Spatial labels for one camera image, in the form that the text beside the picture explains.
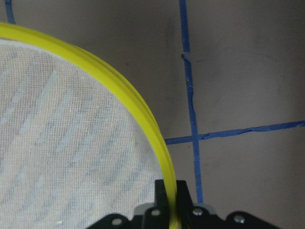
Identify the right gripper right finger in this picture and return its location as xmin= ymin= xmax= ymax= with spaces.
xmin=176 ymin=180 xmax=193 ymax=211

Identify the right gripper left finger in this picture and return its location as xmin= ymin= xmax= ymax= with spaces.
xmin=154 ymin=179 xmax=169 ymax=209

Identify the yellow steamer layer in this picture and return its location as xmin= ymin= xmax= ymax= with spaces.
xmin=0 ymin=23 xmax=178 ymax=229

